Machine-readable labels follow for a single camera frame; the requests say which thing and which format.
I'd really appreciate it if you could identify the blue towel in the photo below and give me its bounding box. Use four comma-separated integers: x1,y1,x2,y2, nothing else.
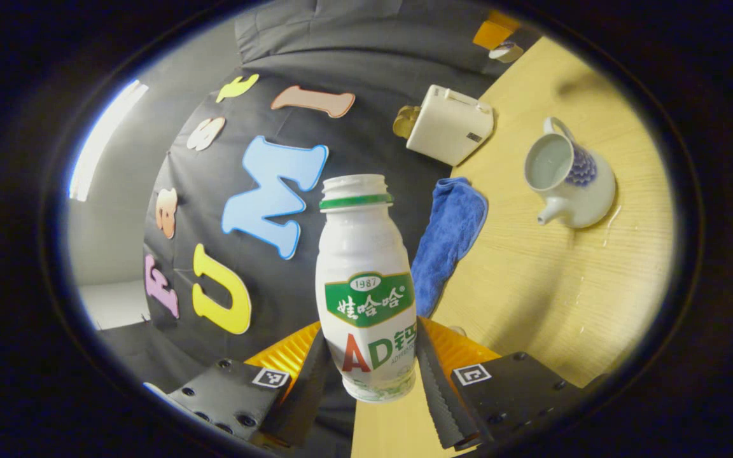
410,177,489,319

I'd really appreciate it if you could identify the white teacup lid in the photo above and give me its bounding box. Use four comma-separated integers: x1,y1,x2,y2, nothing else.
489,41,524,63

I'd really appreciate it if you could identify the white toaster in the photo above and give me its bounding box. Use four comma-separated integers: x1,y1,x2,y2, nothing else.
406,84,494,167

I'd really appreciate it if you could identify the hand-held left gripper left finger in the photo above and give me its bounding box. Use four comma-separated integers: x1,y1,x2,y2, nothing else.
144,321,332,449

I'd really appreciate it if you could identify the white blue pattern teacup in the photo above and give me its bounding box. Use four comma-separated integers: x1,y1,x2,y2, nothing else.
524,116,617,230

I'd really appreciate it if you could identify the brown toast slice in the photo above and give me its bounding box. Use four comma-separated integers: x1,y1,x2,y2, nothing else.
393,105,422,139

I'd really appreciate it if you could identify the black backdrop cloth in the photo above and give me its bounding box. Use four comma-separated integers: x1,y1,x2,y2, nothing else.
96,0,545,408

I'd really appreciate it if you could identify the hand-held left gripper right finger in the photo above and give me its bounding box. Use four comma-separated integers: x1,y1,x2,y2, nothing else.
414,316,603,452

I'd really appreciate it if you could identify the white green label water bottle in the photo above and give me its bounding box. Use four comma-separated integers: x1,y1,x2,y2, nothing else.
314,174,419,403

